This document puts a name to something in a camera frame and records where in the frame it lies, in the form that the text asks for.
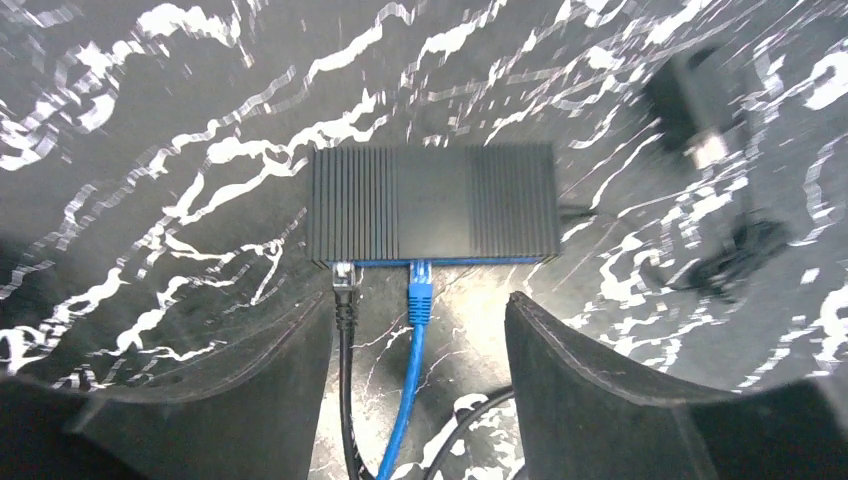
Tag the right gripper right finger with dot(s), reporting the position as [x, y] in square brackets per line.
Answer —
[587, 412]

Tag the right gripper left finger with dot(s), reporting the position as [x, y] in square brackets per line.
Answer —
[247, 411]

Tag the black switch with blue ports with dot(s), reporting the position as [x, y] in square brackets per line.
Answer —
[381, 206]

